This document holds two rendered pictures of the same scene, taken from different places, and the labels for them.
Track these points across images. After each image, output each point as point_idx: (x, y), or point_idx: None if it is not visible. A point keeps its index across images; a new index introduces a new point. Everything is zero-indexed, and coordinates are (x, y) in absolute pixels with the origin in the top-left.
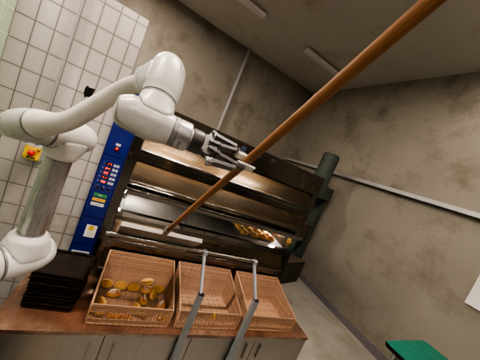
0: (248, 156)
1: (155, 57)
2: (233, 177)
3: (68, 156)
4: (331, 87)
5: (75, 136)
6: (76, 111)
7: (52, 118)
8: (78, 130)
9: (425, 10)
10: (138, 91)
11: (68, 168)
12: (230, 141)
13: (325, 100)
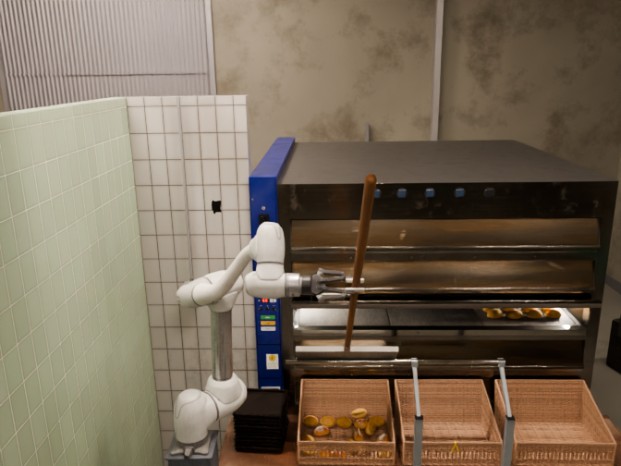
0: (352, 282)
1: (257, 233)
2: (356, 296)
3: (226, 305)
4: (358, 250)
5: None
6: (223, 284)
7: (211, 292)
8: None
9: (363, 226)
10: (255, 260)
11: (230, 315)
12: (336, 272)
13: (362, 254)
